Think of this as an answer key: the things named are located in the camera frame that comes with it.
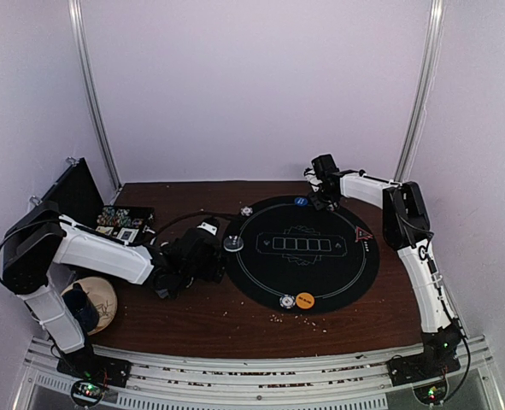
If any blue small blind button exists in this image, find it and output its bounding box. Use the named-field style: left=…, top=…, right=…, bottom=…
left=294, top=196, right=308, bottom=207

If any clear acrylic dealer button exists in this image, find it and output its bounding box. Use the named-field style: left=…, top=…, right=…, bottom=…
left=223, top=235, right=244, bottom=253

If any red triangular all-in marker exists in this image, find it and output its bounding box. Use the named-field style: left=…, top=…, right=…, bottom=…
left=355, top=226, right=373, bottom=242

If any blue cream 10 chip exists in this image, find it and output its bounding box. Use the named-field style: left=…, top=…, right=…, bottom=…
left=279, top=295, right=296, bottom=309
left=240, top=206, right=254, bottom=217

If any yellow big blind button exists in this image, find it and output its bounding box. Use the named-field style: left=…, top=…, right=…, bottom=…
left=295, top=292, right=315, bottom=310

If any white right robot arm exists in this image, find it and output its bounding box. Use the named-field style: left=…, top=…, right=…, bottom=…
left=303, top=154, right=458, bottom=335

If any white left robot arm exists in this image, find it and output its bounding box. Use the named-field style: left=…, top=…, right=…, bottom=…
left=0, top=202, right=225, bottom=379

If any round black poker mat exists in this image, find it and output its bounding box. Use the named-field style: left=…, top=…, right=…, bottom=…
left=224, top=196, right=380, bottom=314

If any white playing card box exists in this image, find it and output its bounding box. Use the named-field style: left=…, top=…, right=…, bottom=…
left=117, top=228, right=138, bottom=243

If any chips row in case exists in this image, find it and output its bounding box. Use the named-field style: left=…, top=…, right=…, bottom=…
left=97, top=206, right=135, bottom=228

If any beige patterned plate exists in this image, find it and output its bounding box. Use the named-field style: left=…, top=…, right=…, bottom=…
left=62, top=277, right=118, bottom=335

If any dark blue mug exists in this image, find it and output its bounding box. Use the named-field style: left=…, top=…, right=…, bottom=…
left=62, top=282, right=100, bottom=332

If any black poker set case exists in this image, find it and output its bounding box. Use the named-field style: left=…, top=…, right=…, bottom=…
left=32, top=157, right=155, bottom=243

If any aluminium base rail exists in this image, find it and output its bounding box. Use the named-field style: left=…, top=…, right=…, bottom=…
left=10, top=335, right=505, bottom=410

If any aluminium frame post right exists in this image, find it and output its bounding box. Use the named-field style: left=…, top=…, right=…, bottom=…
left=394, top=0, right=445, bottom=182

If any aluminium frame post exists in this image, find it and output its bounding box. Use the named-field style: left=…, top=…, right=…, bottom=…
left=68, top=0, right=122, bottom=191
left=394, top=0, right=445, bottom=182

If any aluminium frame post left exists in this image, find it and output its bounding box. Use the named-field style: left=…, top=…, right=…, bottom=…
left=68, top=0, right=122, bottom=191

